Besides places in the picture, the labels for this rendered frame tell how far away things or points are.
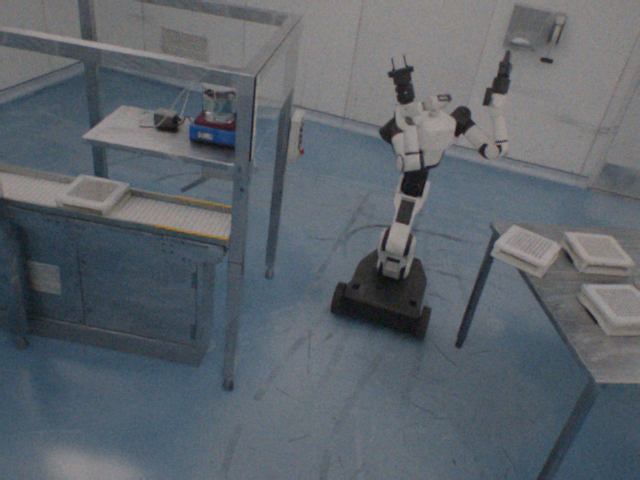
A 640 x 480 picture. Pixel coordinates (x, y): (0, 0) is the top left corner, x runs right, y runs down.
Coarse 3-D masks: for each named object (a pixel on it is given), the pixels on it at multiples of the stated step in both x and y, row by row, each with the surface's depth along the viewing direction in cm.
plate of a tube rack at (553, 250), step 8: (512, 232) 285; (504, 240) 278; (536, 240) 281; (504, 248) 273; (512, 248) 273; (544, 248) 276; (552, 248) 277; (560, 248) 279; (520, 256) 269; (528, 256) 269; (544, 256) 270; (552, 256) 271; (536, 264) 266; (544, 264) 265
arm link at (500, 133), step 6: (504, 120) 311; (498, 126) 311; (504, 126) 311; (498, 132) 312; (504, 132) 311; (498, 138) 312; (504, 138) 312; (492, 144) 313; (498, 144) 311; (504, 144) 312; (504, 150) 313; (498, 156) 314
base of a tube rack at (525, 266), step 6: (492, 252) 278; (498, 258) 277; (504, 258) 275; (510, 258) 274; (516, 258) 275; (510, 264) 274; (516, 264) 272; (522, 264) 271; (528, 264) 272; (528, 270) 270; (534, 270) 268; (540, 276) 267
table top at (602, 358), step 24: (552, 240) 298; (624, 240) 307; (552, 264) 279; (552, 288) 262; (576, 288) 265; (552, 312) 248; (576, 312) 250; (576, 336) 236; (600, 336) 238; (624, 336) 240; (576, 360) 229; (600, 360) 226; (624, 360) 228; (600, 384) 217; (624, 384) 219
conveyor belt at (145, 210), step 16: (16, 176) 287; (16, 192) 275; (32, 192) 277; (48, 192) 279; (128, 208) 276; (144, 208) 278; (160, 208) 280; (176, 208) 281; (192, 208) 283; (112, 224) 265; (160, 224) 268; (176, 224) 270; (192, 224) 272; (208, 224) 273; (224, 224) 275
